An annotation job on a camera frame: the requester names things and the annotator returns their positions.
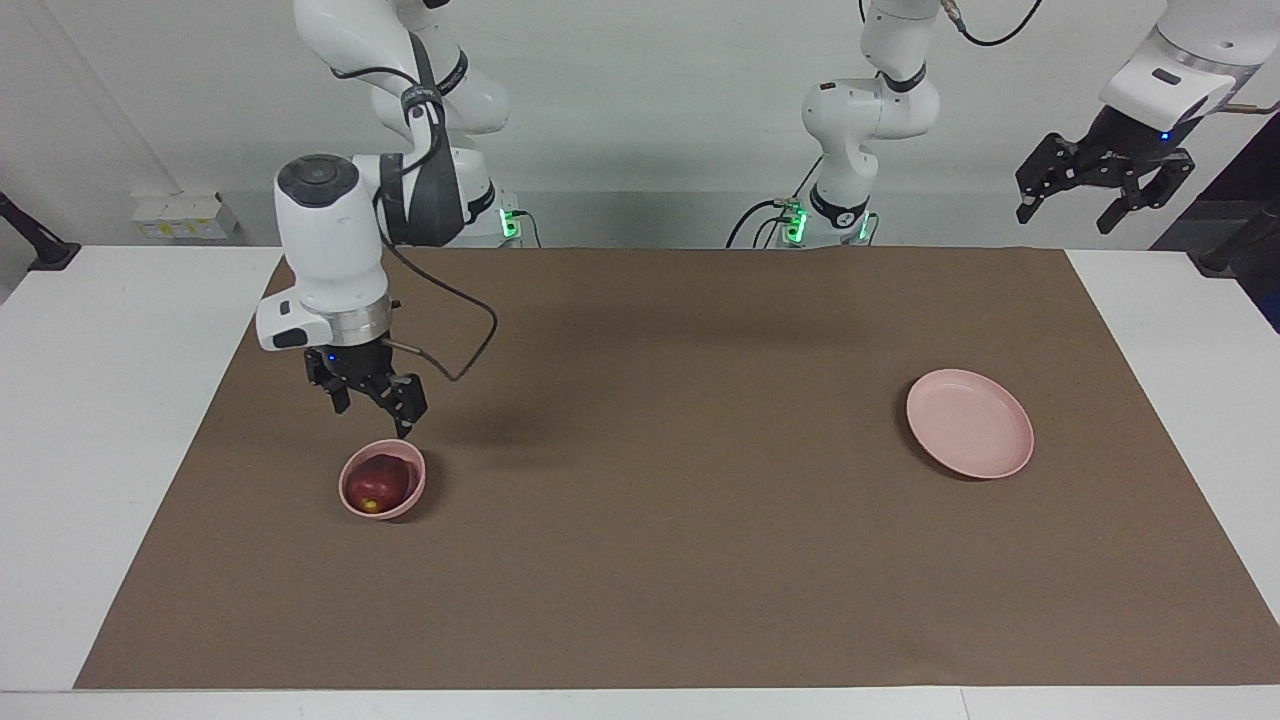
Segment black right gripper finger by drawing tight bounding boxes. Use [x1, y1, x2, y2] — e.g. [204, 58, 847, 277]
[375, 372, 430, 439]
[305, 365, 352, 415]

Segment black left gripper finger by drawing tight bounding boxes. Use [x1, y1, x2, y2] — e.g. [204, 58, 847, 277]
[1097, 150, 1197, 236]
[1016, 132, 1087, 223]

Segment dark red apple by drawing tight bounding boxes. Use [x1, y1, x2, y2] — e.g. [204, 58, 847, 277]
[347, 455, 411, 514]

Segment pink bowl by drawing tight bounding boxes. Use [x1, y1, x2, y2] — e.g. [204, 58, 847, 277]
[338, 438, 429, 522]

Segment pink plate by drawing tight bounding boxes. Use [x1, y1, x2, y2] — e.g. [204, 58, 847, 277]
[905, 368, 1035, 480]

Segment black clamp stand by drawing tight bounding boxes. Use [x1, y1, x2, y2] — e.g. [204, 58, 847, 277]
[1197, 195, 1280, 279]
[0, 192, 81, 273]

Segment dark equipment cabinet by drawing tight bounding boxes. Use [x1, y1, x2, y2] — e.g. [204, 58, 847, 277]
[1150, 115, 1280, 334]

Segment brown table mat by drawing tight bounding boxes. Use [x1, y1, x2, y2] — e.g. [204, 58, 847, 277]
[75, 247, 1280, 691]

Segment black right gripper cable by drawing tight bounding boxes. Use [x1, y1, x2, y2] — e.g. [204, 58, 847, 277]
[375, 35, 499, 384]

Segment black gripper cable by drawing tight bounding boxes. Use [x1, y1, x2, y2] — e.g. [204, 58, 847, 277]
[375, 35, 499, 384]
[945, 0, 1047, 47]

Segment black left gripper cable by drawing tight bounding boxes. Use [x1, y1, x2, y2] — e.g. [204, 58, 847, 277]
[945, 0, 1047, 47]

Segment white wall power strip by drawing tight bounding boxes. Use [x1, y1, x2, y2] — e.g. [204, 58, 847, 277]
[130, 193, 241, 241]

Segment black left base cables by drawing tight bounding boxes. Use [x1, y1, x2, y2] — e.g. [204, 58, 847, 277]
[727, 155, 823, 248]

